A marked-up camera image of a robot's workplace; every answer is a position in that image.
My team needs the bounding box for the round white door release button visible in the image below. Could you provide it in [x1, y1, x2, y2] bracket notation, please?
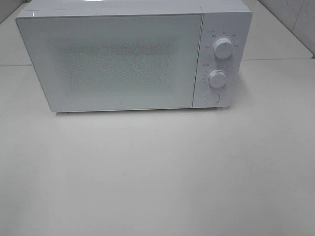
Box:
[205, 92, 220, 106]

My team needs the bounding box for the white timer knob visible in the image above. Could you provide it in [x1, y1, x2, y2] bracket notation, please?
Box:
[208, 70, 227, 88]

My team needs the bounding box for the white microwave oven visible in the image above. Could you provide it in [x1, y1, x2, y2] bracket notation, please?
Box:
[16, 0, 252, 109]

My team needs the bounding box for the white upper power knob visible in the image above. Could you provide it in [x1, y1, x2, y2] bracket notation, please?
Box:
[213, 37, 234, 59]

